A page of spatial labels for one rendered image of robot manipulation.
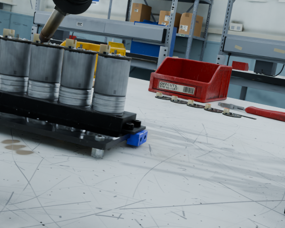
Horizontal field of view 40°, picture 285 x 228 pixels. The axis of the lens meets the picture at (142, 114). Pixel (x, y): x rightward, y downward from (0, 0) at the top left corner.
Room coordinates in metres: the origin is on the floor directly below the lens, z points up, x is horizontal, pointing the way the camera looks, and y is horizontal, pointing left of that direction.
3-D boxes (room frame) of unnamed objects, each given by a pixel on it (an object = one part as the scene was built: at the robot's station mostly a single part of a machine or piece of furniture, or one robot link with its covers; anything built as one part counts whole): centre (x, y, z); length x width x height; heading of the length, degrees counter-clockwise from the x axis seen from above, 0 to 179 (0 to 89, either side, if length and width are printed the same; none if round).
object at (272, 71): (2.69, -0.77, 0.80); 0.15 x 0.12 x 0.10; 152
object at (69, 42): (0.30, 0.06, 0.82); 0.01 x 0.01 x 0.01; 73
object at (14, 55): (0.31, 0.11, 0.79); 0.02 x 0.02 x 0.05
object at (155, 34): (3.22, 0.49, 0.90); 1.30 x 0.06 x 0.12; 61
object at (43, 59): (0.30, 0.08, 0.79); 0.02 x 0.02 x 0.05
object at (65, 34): (3.59, 0.84, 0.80); 0.15 x 0.12 x 0.10; 171
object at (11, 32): (0.32, 0.11, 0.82); 0.01 x 0.01 x 0.01; 73
